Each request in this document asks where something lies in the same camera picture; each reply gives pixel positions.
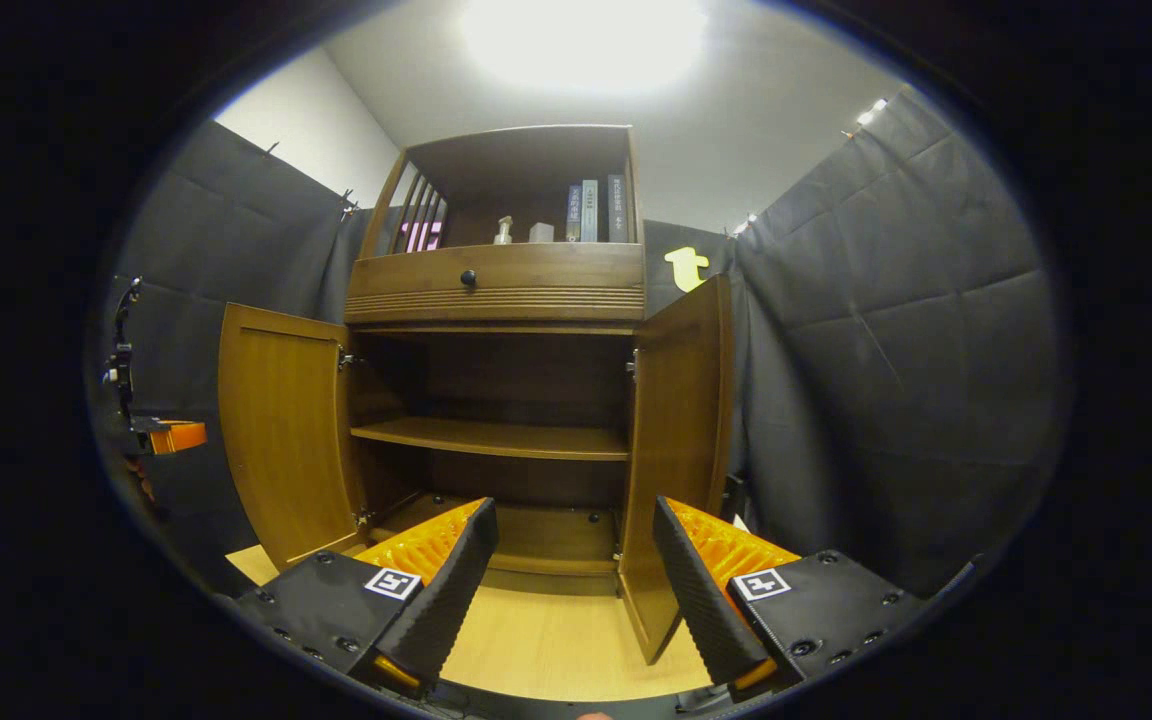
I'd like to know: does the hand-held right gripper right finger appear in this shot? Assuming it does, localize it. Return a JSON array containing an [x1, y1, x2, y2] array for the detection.
[[646, 494, 934, 703]]

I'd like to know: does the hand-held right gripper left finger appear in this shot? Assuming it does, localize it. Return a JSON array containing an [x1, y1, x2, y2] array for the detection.
[[234, 498, 500, 699]]

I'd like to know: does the wooden shoe cabinet door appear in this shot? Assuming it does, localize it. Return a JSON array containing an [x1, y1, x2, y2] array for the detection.
[[619, 275, 735, 666], [218, 303, 369, 572]]

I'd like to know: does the wooden double-door shoe cabinet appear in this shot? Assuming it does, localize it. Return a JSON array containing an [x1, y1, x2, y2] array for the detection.
[[218, 124, 735, 666]]

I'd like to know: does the black backdrop cloth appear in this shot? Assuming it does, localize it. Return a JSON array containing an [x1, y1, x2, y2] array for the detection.
[[101, 90, 1072, 601]]

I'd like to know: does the wooden drawer with black knob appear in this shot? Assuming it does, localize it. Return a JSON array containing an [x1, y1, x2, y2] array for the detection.
[[344, 243, 647, 325]]

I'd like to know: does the small ceiling light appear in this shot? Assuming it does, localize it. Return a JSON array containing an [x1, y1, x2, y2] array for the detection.
[[841, 97, 889, 137]]

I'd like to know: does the large ceiling light panel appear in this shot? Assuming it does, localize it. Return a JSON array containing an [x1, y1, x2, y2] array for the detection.
[[461, 0, 712, 96]]

